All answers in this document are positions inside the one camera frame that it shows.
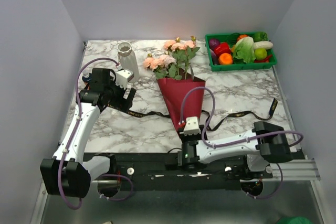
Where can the red toy bell pepper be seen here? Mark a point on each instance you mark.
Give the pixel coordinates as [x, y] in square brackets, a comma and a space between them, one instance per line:
[222, 48]

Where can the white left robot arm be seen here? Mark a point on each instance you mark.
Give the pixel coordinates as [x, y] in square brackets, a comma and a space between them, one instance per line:
[66, 173]

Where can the green object at bottom edge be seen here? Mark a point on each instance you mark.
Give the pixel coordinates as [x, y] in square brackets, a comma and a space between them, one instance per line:
[294, 220]

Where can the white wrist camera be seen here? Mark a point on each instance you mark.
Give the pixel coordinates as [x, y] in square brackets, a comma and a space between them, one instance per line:
[192, 126]
[123, 77]

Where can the pink artificial flower bunch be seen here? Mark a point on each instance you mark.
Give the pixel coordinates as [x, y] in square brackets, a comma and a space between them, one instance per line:
[175, 62]

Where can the orange bottle with blue cap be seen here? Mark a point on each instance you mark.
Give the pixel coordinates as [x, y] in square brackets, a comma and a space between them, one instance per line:
[86, 76]

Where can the aluminium extrusion rail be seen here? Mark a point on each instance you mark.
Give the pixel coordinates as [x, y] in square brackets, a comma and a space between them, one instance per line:
[295, 170]

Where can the white ribbed ceramic vase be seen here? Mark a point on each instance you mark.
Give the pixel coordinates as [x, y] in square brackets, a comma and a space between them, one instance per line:
[128, 59]

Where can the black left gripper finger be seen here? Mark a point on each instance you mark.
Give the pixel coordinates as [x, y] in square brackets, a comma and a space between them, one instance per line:
[131, 95]
[124, 106]

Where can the orange toy fruit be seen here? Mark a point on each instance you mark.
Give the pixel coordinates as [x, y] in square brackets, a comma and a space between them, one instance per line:
[225, 59]

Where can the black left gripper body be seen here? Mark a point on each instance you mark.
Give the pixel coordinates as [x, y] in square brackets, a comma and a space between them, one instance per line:
[116, 93]

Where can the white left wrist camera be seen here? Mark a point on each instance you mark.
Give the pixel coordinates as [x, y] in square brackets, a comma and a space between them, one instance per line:
[123, 77]

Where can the white toy radish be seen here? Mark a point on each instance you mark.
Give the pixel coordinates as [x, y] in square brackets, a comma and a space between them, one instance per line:
[263, 44]

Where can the green toy lettuce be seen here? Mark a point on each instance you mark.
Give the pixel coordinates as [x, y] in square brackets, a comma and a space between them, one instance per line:
[244, 51]

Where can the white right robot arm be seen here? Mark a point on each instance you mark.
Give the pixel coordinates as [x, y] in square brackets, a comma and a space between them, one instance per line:
[265, 140]

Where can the orange toy carrot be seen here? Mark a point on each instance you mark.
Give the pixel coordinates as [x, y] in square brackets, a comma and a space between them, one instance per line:
[241, 37]

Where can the green toy bell pepper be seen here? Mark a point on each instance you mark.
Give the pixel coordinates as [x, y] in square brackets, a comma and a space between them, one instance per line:
[260, 36]

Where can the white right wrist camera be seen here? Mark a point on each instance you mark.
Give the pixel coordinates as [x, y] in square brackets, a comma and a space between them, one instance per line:
[192, 126]

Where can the green toy lime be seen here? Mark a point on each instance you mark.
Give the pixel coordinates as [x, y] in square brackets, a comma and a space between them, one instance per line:
[260, 53]

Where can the red toy chili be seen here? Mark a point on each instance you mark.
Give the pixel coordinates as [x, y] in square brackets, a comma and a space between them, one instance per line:
[263, 59]

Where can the purple toy onion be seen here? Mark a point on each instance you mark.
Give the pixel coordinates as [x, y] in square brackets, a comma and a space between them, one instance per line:
[213, 43]

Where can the black ribbon with gold text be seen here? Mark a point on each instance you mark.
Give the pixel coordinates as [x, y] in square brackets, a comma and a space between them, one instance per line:
[231, 115]

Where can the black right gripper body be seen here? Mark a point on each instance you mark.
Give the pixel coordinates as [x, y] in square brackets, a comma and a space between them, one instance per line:
[197, 137]

